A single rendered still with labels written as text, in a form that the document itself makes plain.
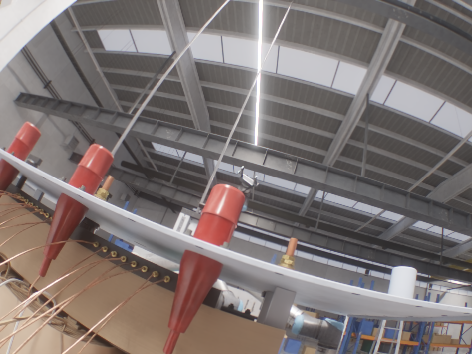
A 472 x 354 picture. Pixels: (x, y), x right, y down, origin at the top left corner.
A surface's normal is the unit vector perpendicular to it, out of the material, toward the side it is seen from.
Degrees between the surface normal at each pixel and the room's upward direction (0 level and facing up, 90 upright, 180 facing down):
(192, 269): 105
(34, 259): 90
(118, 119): 90
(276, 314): 90
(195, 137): 90
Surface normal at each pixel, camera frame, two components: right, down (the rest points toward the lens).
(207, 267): 0.37, -0.29
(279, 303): -0.04, -0.45
